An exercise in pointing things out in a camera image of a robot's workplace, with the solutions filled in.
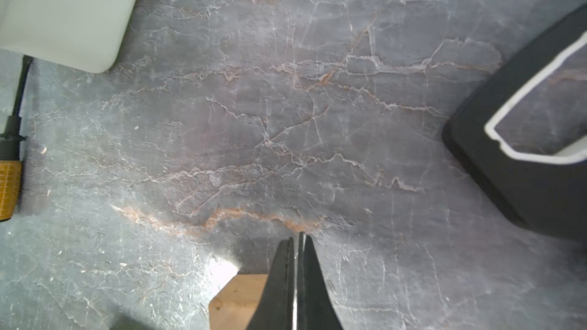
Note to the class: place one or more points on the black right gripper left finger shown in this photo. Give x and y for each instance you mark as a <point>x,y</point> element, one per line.
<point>275,308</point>

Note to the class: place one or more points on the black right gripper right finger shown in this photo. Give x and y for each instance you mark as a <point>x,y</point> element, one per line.
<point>314,308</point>

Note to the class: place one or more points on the natural wooden triangle block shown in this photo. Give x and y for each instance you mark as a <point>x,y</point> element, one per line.
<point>233,307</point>

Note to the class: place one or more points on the translucent white plastic toolbox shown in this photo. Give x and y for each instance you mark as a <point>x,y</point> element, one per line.
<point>82,34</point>

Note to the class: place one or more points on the yellow handled screwdriver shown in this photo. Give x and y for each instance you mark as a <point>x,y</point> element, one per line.
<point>11,165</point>

